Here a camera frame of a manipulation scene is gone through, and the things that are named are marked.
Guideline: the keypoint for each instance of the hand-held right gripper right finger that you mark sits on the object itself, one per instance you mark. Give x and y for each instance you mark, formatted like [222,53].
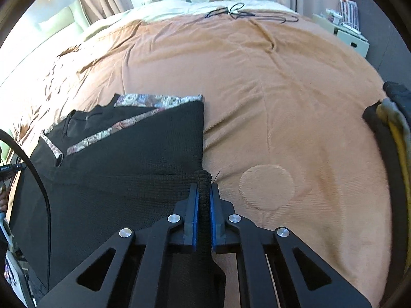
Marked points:
[213,231]

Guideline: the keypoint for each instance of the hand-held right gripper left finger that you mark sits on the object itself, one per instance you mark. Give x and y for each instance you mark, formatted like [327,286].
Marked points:
[194,231]

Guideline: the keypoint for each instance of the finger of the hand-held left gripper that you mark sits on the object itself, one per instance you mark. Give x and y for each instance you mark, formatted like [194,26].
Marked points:
[19,166]

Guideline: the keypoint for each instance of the black top with patterned trim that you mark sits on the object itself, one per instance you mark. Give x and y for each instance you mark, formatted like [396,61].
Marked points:
[128,166]

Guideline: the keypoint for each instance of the person's left hand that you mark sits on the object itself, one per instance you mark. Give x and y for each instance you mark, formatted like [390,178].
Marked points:
[2,199]

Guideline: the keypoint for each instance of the orange blanket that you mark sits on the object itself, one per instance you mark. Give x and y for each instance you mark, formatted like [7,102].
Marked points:
[289,102]

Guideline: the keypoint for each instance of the cream padded sofa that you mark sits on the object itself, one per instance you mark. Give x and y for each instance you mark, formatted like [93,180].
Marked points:
[70,16]

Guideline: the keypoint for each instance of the yellow cloth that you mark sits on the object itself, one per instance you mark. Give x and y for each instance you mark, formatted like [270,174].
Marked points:
[396,141]

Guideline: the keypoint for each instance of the cream bed sheet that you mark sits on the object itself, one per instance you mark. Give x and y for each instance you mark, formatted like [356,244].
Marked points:
[179,8]

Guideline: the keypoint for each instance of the dark knitted cloth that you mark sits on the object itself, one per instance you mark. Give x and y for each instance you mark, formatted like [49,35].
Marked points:
[399,99]

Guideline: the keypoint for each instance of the white nightstand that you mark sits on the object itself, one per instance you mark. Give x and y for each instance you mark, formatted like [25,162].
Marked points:
[353,43]

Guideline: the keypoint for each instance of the red striped white bag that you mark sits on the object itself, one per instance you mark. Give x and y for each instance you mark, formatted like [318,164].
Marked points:
[348,6]

